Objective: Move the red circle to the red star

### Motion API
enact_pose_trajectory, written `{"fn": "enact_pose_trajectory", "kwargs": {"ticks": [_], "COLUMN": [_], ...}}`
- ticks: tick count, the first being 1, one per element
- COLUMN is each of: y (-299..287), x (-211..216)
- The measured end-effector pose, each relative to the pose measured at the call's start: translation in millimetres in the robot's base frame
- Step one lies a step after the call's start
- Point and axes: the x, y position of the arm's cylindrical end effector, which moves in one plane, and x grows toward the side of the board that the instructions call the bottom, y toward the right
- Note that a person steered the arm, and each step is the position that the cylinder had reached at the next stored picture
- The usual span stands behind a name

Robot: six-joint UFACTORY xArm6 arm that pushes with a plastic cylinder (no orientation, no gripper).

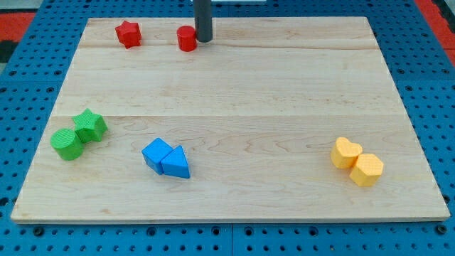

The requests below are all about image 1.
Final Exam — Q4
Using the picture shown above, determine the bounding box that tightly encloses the blue triangle block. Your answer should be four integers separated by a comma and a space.
161, 146, 191, 178

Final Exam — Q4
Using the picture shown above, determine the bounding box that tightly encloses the green star block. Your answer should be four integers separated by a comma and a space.
72, 108, 107, 143

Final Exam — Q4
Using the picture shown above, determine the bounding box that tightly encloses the light wooden board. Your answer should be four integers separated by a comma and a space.
11, 16, 450, 224

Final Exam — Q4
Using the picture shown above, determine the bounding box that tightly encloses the blue cube block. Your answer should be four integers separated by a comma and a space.
141, 138, 173, 175

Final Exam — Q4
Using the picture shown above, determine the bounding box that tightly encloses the red cylinder block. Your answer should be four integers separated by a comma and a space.
176, 26, 197, 52

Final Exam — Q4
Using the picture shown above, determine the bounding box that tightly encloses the yellow heart block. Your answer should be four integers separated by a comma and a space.
330, 137, 363, 169

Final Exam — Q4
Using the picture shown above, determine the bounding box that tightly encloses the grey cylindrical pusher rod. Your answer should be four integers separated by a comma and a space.
193, 0, 213, 43

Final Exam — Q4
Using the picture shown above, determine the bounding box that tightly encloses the yellow hexagon block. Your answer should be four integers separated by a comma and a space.
349, 154, 384, 187

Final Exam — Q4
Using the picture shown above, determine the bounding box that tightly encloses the red star block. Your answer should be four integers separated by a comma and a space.
115, 21, 141, 49

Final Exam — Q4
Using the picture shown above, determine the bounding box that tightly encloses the green cylinder block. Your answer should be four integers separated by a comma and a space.
50, 128, 84, 161

